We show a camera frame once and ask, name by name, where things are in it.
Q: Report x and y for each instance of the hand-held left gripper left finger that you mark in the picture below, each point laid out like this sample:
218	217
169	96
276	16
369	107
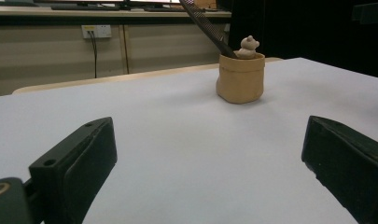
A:
74	168

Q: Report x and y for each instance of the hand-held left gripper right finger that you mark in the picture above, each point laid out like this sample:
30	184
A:
348	165

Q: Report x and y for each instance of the tan cup with bear figure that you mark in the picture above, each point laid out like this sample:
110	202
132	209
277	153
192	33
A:
241	79

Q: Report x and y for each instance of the black curtain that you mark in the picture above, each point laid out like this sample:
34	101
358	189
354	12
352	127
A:
317	31

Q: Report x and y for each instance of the long desk with dark edge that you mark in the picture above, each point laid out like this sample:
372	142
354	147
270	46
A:
84	15

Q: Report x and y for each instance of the black keyboard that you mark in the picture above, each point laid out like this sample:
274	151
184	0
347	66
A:
84	7

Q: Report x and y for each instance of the white wall socket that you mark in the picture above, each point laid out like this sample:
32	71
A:
98	31

